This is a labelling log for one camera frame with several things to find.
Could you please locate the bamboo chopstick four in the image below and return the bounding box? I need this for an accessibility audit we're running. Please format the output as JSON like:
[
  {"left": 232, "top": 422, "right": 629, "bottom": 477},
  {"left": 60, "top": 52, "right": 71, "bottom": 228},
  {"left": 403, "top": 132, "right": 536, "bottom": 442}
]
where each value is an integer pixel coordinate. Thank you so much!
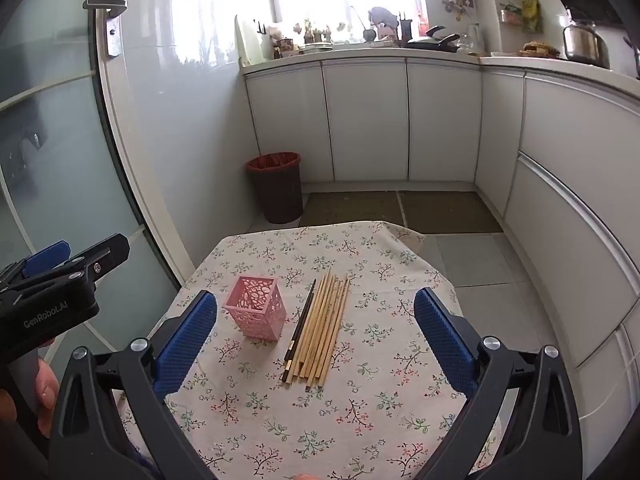
[{"left": 302, "top": 275, "right": 340, "bottom": 387}]

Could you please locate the white cable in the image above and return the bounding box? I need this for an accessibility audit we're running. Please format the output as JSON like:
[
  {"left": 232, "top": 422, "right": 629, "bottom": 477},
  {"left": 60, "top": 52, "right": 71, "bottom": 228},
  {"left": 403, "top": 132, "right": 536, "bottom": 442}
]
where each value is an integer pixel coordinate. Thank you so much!
[{"left": 579, "top": 358, "right": 640, "bottom": 421}]

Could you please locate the green snack bag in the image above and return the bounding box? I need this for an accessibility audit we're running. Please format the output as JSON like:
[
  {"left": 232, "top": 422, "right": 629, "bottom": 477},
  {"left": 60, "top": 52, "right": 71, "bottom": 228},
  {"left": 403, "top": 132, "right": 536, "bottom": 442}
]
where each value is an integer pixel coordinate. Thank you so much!
[{"left": 522, "top": 0, "right": 544, "bottom": 34}]

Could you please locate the bamboo chopstick six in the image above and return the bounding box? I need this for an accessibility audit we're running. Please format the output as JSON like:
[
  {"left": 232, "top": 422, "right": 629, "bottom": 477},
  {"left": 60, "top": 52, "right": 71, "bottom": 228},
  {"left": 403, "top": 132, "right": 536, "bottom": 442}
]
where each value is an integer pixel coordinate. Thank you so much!
[{"left": 307, "top": 280, "right": 346, "bottom": 387}]

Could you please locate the metal door handle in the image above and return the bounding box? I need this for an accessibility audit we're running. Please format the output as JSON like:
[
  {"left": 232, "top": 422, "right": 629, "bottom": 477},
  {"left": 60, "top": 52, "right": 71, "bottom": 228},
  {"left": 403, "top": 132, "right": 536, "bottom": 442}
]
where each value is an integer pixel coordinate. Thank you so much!
[{"left": 82, "top": 0, "right": 128, "bottom": 58}]

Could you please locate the bamboo chopstick one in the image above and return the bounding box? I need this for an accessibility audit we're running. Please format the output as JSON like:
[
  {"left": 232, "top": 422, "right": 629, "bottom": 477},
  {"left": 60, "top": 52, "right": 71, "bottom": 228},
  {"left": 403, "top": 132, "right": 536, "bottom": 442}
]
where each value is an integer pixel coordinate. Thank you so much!
[{"left": 286, "top": 273, "right": 329, "bottom": 385}]

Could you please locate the bamboo chopstick two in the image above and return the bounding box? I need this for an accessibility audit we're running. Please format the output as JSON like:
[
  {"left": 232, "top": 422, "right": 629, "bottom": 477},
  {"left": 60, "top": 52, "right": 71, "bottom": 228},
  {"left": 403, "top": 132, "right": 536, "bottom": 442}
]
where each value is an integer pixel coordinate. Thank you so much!
[{"left": 296, "top": 271, "right": 332, "bottom": 377}]

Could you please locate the black chopstick two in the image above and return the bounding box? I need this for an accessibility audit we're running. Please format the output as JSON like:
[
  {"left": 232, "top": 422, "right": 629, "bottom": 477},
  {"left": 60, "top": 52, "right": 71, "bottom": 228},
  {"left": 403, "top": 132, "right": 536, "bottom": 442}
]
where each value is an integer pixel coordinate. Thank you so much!
[{"left": 281, "top": 292, "right": 314, "bottom": 382}]

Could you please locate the glass sliding door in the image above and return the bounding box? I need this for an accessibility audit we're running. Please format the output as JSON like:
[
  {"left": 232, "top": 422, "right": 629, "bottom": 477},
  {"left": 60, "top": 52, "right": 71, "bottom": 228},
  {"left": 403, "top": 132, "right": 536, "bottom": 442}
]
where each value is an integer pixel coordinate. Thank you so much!
[{"left": 1, "top": 0, "right": 177, "bottom": 373}]

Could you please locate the floral tablecloth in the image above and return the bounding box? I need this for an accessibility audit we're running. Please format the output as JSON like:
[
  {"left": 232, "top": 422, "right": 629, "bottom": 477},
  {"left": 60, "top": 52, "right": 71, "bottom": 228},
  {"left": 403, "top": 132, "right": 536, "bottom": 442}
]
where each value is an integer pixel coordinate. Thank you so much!
[{"left": 166, "top": 221, "right": 465, "bottom": 479}]

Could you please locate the bamboo chopstick three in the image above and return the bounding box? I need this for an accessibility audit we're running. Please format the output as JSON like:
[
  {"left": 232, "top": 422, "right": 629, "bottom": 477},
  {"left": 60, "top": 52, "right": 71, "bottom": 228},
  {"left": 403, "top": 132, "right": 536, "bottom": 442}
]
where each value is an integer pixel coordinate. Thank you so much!
[{"left": 299, "top": 273, "right": 335, "bottom": 378}]

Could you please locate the person left hand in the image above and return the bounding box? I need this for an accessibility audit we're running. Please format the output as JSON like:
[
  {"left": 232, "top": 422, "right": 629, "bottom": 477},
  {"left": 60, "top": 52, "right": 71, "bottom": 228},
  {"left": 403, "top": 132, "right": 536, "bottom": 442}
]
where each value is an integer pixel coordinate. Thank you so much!
[{"left": 1, "top": 359, "right": 60, "bottom": 438}]

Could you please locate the bamboo chopstick eight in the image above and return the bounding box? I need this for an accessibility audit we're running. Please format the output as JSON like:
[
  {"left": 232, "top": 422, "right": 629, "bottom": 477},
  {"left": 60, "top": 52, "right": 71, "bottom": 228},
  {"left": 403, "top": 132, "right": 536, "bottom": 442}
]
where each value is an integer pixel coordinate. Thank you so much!
[{"left": 318, "top": 278, "right": 350, "bottom": 388}]

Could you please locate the black frying pan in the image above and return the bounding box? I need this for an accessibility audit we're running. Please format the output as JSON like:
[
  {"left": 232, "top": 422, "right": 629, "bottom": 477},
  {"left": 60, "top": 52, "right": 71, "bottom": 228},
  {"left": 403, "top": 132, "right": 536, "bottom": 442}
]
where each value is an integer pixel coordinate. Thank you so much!
[{"left": 406, "top": 25, "right": 460, "bottom": 53}]

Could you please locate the dark trash bin red liner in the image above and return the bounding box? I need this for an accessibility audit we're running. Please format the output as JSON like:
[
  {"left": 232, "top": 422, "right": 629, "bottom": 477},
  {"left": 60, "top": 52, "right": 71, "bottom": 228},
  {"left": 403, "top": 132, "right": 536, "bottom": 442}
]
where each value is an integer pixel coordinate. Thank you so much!
[{"left": 245, "top": 152, "right": 304, "bottom": 224}]

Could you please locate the black chopstick one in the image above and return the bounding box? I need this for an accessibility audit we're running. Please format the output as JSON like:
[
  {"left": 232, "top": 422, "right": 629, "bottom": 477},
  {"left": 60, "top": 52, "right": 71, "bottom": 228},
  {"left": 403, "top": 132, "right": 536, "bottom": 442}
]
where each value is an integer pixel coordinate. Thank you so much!
[{"left": 285, "top": 280, "right": 317, "bottom": 365}]

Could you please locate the pink perforated utensil holder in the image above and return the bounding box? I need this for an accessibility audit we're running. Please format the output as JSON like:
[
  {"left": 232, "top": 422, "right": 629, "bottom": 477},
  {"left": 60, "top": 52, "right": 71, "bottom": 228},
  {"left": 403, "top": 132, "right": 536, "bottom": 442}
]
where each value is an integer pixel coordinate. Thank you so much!
[{"left": 224, "top": 275, "right": 286, "bottom": 341}]

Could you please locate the steel kettle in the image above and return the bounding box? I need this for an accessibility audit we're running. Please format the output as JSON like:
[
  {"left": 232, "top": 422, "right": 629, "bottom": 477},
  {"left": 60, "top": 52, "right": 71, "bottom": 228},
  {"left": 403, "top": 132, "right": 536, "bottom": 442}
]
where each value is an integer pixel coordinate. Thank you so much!
[{"left": 563, "top": 20, "right": 611, "bottom": 70}]

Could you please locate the bamboo chopstick five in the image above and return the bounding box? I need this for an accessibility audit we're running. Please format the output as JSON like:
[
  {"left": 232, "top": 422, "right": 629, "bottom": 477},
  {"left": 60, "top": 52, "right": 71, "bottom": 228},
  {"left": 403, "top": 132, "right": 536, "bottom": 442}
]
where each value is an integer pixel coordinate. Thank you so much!
[{"left": 306, "top": 276, "right": 343, "bottom": 389}]

